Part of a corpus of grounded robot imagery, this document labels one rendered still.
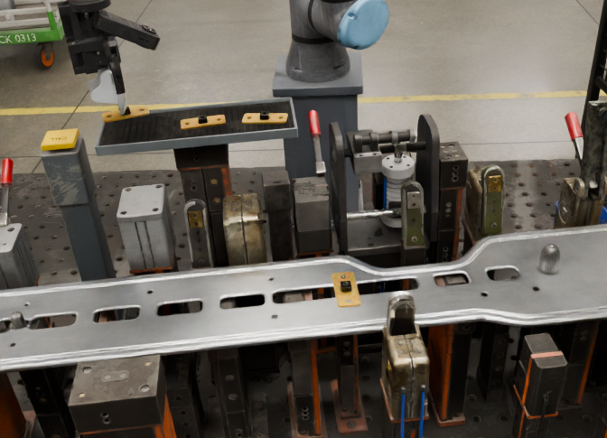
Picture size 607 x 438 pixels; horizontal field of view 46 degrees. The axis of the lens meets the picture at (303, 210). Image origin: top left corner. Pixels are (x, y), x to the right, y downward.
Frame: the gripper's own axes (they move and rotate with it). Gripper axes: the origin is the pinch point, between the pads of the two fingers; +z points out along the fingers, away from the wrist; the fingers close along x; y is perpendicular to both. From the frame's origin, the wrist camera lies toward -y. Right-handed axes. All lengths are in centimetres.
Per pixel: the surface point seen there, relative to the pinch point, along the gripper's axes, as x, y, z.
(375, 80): -238, -163, 121
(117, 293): 26.3, 9.0, 21.5
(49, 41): -357, 17, 104
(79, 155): 0.0, 10.0, 8.3
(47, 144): -1.4, 14.9, 5.5
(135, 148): 6.6, 0.1, 5.8
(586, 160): 39, -73, 10
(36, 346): 34.0, 22.6, 21.5
